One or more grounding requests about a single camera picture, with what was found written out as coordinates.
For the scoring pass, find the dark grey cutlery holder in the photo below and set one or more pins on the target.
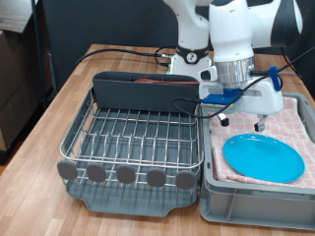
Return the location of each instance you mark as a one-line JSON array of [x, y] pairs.
[[144, 95]]

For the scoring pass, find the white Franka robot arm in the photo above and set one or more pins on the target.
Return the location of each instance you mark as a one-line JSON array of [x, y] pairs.
[[229, 32]]

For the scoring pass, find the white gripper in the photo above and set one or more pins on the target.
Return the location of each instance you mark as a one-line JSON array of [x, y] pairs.
[[262, 101]]

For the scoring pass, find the pink checkered cloth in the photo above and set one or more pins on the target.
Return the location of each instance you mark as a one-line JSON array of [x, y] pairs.
[[295, 131]]

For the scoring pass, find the black metal pole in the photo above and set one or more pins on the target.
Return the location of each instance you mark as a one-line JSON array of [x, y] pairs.
[[38, 49]]

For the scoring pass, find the brown wooden spoon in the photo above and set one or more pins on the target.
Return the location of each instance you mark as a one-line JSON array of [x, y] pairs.
[[154, 80]]

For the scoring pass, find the grey shelf board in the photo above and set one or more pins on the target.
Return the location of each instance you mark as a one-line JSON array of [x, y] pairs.
[[13, 13]]

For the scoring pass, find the dark partition panel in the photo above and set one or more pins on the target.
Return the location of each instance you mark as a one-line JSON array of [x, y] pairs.
[[98, 23]]

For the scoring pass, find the grey plastic crate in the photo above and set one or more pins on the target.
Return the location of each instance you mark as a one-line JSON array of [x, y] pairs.
[[262, 209]]

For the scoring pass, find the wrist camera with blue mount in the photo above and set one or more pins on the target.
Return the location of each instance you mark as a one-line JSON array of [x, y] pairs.
[[218, 98]]

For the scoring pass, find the blue plastic plate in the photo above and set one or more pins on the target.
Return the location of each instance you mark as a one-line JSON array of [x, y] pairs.
[[265, 159]]

